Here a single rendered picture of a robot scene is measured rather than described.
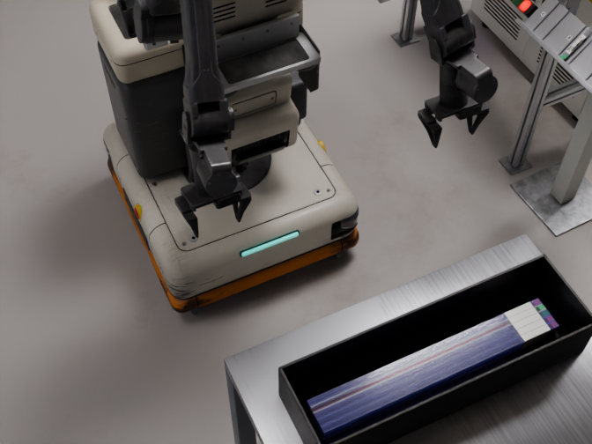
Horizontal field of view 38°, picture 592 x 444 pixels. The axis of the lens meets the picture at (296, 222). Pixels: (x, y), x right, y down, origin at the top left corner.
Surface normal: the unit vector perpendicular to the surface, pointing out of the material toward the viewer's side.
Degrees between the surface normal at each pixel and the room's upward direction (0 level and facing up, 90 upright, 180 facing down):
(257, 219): 0
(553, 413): 0
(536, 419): 0
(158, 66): 90
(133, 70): 90
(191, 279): 90
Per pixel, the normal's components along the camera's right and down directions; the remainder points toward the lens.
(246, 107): 0.43, 0.80
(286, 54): 0.00, -0.60
